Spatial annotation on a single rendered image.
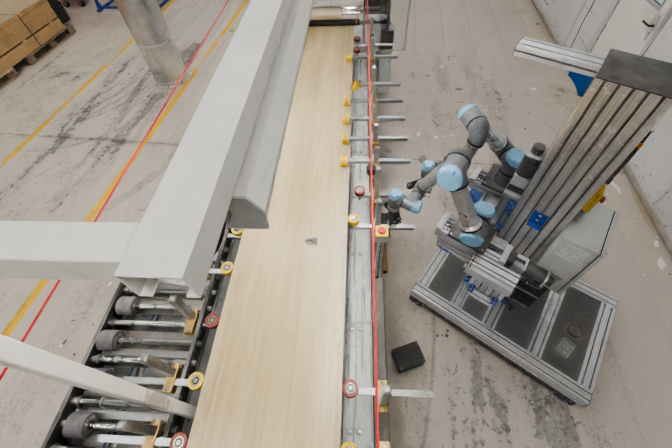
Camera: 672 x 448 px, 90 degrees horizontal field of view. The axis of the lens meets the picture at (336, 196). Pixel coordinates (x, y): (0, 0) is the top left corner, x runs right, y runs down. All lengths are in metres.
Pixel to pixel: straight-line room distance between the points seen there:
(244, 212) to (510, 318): 2.57
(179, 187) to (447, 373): 2.63
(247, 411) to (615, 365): 2.60
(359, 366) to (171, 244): 1.87
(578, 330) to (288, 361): 2.09
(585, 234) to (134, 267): 2.03
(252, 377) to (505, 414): 1.78
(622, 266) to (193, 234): 3.71
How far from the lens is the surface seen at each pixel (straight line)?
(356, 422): 2.14
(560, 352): 2.95
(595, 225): 2.22
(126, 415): 2.34
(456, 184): 1.62
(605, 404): 3.26
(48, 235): 0.48
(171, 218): 0.41
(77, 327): 3.68
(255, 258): 2.19
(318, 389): 1.88
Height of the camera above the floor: 2.75
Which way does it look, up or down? 51 degrees down
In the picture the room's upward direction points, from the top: 4 degrees counter-clockwise
